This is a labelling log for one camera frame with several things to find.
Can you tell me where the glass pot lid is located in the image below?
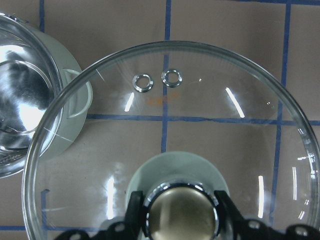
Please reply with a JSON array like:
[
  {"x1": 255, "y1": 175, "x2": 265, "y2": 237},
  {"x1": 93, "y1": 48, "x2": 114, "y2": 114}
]
[{"x1": 23, "y1": 41, "x2": 320, "y2": 240}]

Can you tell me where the pale green cooking pot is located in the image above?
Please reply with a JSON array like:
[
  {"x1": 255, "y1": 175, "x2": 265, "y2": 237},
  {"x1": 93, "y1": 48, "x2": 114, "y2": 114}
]
[{"x1": 0, "y1": 12, "x2": 81, "y2": 178}]

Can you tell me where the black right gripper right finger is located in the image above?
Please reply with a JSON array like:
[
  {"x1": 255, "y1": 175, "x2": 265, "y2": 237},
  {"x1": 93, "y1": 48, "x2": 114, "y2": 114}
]
[{"x1": 214, "y1": 190, "x2": 245, "y2": 240}]

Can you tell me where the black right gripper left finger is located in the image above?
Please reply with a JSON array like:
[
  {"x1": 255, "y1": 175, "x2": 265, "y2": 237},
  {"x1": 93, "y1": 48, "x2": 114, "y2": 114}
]
[{"x1": 124, "y1": 190, "x2": 144, "y2": 240}]

